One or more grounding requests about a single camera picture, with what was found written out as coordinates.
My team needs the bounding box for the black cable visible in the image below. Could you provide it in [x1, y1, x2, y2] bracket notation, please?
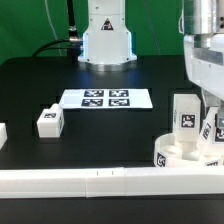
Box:
[31, 0, 84, 58]

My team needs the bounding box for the white fence bar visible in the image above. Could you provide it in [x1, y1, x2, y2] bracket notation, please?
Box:
[0, 123, 7, 150]
[0, 166, 224, 199]

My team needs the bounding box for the white left fence bar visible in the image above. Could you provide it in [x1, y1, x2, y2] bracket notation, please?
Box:
[0, 123, 7, 150]

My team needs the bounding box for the white marker sheet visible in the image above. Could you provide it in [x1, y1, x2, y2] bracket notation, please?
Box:
[59, 89, 153, 109]

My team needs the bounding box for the white thin cable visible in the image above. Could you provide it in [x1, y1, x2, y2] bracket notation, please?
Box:
[44, 0, 63, 57]

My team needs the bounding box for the white front fence bar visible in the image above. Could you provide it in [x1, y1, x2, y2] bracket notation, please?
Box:
[0, 166, 224, 199]

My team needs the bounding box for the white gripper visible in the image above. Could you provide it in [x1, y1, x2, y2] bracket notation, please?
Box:
[183, 34, 224, 114]

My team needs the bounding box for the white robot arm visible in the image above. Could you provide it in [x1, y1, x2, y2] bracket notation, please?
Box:
[78, 0, 224, 116]

